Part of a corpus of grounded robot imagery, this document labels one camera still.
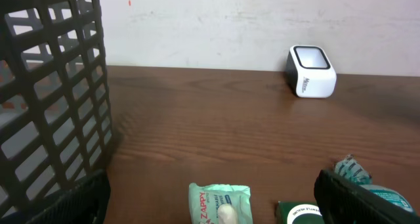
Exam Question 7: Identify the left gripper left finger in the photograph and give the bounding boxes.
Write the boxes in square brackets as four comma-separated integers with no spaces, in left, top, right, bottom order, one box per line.
[1,169,111,224]

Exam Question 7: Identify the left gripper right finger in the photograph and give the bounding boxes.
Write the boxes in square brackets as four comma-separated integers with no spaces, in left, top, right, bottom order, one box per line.
[314,169,419,224]

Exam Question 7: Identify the teal mouthwash bottle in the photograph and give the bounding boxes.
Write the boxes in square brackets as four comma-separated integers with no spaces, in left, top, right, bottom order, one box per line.
[333,154,415,213]

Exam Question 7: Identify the small green box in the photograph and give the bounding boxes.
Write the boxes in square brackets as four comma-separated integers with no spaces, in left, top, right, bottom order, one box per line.
[276,201,324,224]

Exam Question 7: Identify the teal wet wipes pack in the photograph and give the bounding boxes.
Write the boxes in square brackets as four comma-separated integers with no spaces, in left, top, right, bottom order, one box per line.
[188,183,253,224]

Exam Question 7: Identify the white barcode scanner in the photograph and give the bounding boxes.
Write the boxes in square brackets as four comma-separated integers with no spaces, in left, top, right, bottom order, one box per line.
[285,45,337,99]

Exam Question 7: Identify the grey plastic basket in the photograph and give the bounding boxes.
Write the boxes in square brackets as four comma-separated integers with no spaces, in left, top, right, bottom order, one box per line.
[1,0,113,217]

